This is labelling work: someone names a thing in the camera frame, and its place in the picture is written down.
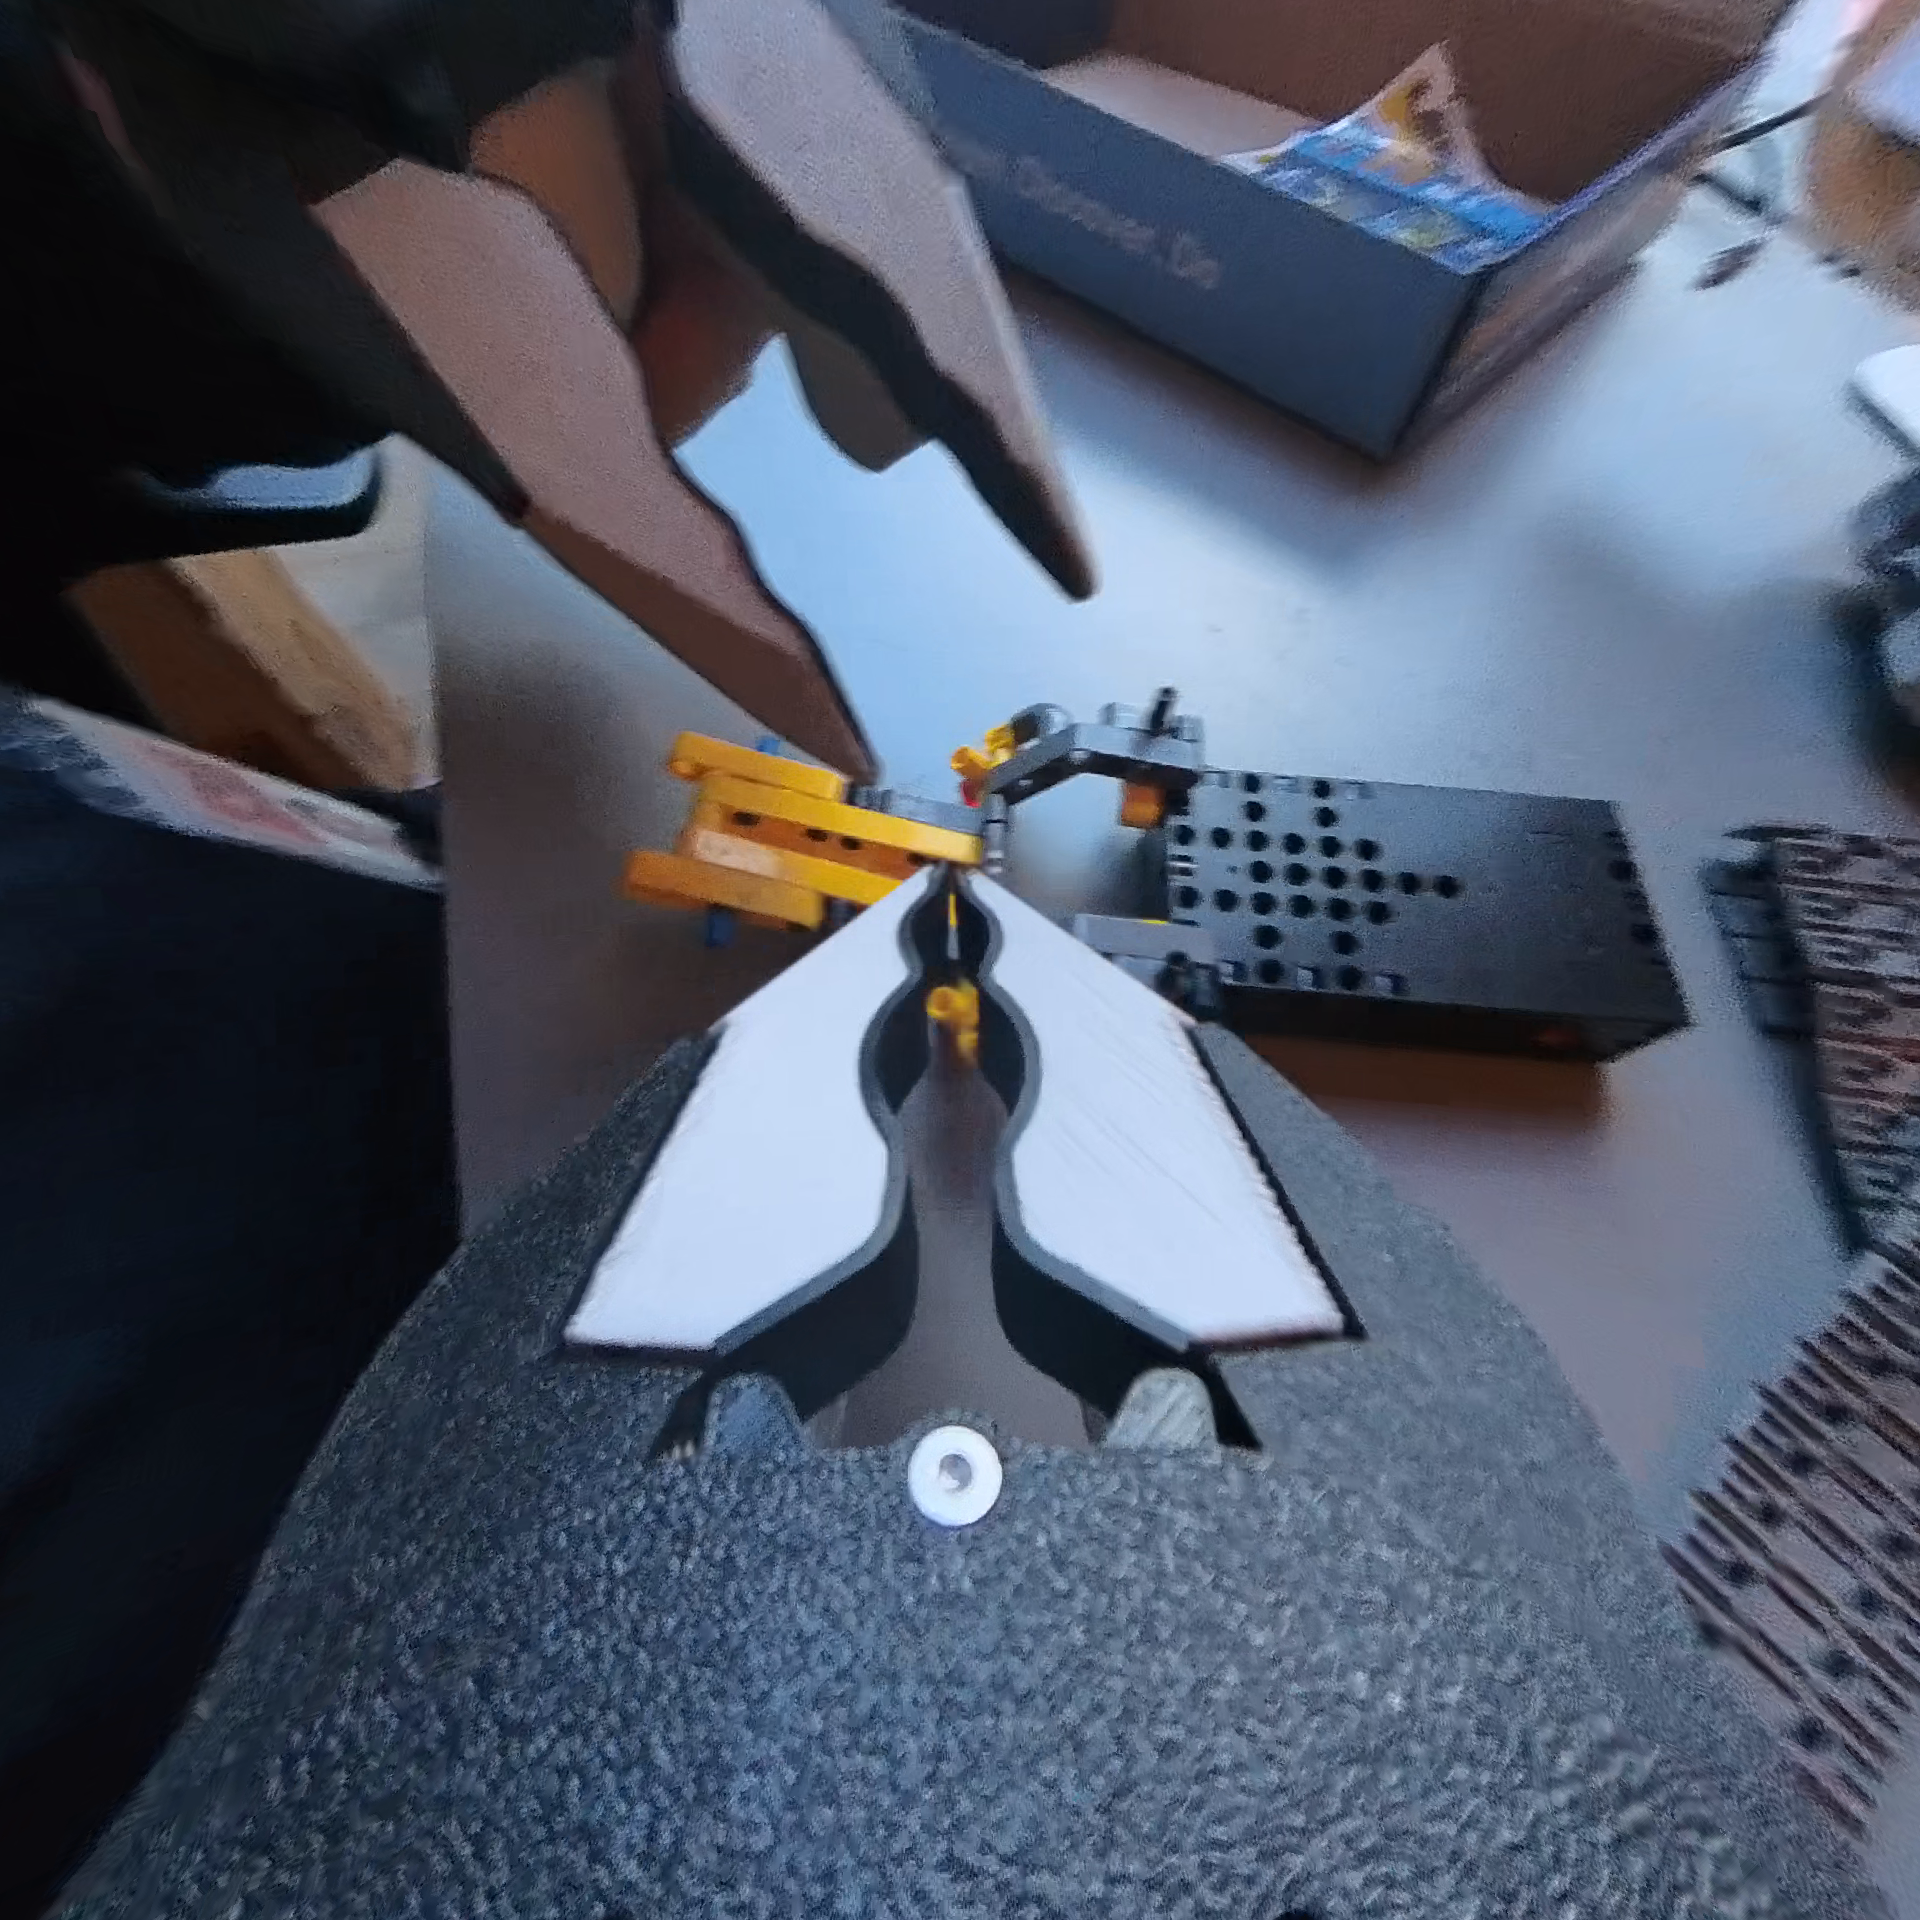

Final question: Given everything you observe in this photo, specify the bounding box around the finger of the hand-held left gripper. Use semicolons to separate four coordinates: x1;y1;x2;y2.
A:
667;0;1101;606
311;147;881;785

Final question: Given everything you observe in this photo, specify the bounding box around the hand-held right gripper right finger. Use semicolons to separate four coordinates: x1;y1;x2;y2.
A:
959;868;1351;1351

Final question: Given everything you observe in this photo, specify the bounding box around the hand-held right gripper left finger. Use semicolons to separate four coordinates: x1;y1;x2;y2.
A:
563;868;953;1358

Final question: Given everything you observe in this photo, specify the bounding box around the yellow grey brick arm assembly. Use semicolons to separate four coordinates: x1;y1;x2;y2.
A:
621;686;1212;1063

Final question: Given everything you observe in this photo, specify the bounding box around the black perforated battery box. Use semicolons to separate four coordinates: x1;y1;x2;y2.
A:
1069;772;1693;1068

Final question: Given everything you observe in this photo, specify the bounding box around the person's left forearm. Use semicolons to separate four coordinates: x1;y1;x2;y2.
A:
0;152;301;708

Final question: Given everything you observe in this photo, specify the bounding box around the grey desk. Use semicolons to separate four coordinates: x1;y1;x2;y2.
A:
427;195;1920;1532

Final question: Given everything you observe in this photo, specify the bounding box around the navy cardboard box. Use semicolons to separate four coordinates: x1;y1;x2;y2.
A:
881;0;1807;460

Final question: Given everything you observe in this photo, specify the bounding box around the clear badge holder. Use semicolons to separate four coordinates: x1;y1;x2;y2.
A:
26;701;446;892

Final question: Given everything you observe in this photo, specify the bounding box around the blue printed booklet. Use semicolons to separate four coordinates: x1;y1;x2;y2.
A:
1218;118;1563;275

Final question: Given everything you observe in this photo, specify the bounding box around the grey brick motor block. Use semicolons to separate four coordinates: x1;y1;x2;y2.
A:
1836;460;1920;708

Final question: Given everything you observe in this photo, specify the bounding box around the black cable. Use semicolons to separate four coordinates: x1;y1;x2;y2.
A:
1686;90;1828;291

